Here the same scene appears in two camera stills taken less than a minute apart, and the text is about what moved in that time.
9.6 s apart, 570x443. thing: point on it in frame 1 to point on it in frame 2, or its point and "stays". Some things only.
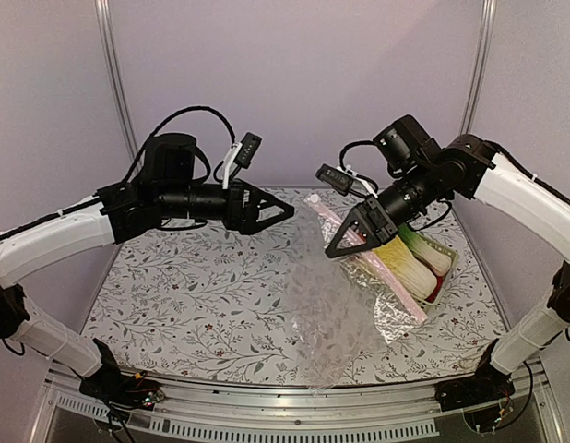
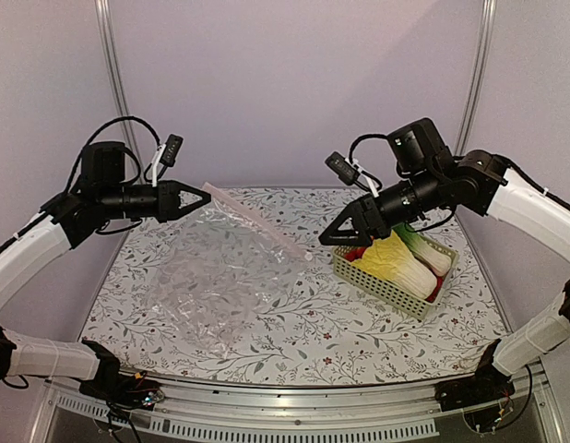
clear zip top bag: (338, 308) to (214, 271)
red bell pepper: (432, 296) stays
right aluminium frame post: (480, 66) stays
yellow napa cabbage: (417, 278) stays
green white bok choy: (434, 257) stays
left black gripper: (241, 214) to (168, 201)
